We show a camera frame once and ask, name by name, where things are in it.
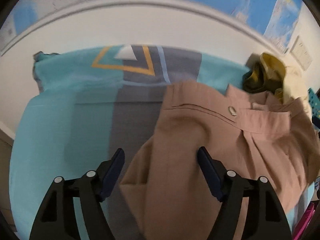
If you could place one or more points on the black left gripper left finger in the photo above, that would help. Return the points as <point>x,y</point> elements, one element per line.
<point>56,217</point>

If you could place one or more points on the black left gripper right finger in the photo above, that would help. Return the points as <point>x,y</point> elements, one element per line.
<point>265,217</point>

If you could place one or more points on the pink jacket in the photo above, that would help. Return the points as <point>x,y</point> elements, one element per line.
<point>254,135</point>

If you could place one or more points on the teal patterned bed sheet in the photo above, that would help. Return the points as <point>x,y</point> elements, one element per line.
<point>91,103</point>

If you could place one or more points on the teal perforated plastic chair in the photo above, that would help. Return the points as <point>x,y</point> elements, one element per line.
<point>314,103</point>

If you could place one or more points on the cream yellow garment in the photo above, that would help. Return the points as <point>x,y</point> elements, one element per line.
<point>268,73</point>

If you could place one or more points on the white wall socket panel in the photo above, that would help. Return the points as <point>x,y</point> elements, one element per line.
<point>301,54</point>

